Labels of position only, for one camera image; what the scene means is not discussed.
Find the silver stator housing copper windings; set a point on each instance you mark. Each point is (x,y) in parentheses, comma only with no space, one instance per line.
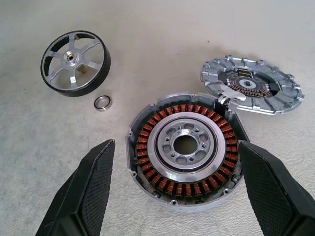
(157,177)

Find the silver finned motor end cover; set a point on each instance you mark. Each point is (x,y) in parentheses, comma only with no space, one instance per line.
(283,98)

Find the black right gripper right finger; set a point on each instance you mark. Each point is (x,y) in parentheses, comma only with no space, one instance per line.
(273,196)

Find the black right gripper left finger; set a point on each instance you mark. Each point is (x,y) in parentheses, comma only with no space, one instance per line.
(83,196)

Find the black rotor ring with spokes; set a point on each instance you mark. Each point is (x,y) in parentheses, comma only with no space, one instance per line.
(73,61)

